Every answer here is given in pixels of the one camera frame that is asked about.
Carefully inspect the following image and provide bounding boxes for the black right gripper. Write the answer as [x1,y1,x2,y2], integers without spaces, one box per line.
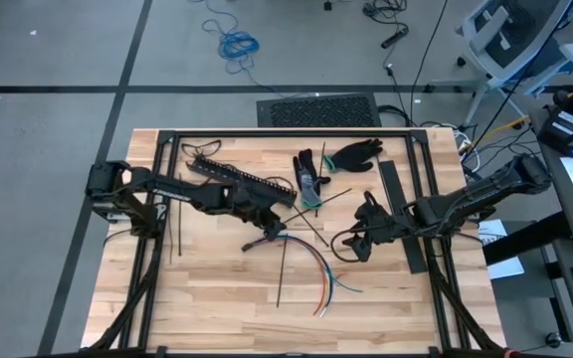
[341,190,412,249]

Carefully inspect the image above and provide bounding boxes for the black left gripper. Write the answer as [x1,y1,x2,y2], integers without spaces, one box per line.
[226,183,288,244]

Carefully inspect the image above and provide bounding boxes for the dark wire bundle end wrap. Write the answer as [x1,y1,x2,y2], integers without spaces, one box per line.
[240,237,269,253]

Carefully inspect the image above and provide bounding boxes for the black raceway cover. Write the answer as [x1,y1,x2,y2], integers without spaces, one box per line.
[378,158,430,275]

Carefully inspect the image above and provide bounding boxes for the grey black glove green cuff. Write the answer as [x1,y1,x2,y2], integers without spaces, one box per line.
[292,147,332,211]

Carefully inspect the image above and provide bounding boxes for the green wire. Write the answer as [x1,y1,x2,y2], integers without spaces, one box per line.
[266,235,364,294]

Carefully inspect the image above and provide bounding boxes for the black slotted cable raceway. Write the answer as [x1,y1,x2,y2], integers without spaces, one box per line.
[185,154,298,209]

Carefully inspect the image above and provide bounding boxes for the clear safety glasses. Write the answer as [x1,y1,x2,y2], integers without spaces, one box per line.
[180,139,223,160]

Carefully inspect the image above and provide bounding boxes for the black perforated panel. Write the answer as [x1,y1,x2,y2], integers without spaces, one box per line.
[256,92,383,129]

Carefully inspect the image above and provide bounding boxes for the white paper sheet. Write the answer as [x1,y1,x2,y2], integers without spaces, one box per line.
[476,218,526,281]

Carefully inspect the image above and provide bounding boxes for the black desk crossbar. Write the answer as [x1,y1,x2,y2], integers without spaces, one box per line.
[481,211,573,269]

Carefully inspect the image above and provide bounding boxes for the black power strip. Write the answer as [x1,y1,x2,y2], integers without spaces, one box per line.
[381,27,410,50]

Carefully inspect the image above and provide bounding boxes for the black labelled device box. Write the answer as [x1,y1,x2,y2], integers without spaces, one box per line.
[536,104,573,153]

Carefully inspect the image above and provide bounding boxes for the grey office chair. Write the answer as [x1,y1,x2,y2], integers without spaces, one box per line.
[428,0,573,128]

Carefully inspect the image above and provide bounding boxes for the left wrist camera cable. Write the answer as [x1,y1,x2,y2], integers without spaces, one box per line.
[264,174,296,196]

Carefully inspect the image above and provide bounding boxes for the black plug cable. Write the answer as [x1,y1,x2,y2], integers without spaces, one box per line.
[378,63,413,128]

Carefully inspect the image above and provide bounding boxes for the black cable tangle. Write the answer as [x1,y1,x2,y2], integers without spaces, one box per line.
[458,118,549,173]

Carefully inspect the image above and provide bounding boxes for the black arm base cable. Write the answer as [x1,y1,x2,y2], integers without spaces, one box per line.
[102,227,136,248]

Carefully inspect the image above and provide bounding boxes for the yellow cable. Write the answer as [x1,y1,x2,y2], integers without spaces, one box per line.
[468,114,532,151]

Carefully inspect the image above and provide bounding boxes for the long thin black cable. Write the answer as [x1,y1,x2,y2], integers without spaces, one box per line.
[408,0,451,128]
[470,0,573,149]

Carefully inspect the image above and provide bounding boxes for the blue floor cable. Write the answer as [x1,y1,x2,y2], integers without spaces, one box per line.
[189,0,297,98]

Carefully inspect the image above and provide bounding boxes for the black cable bundle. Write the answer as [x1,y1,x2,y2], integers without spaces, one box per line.
[363,0,410,26]

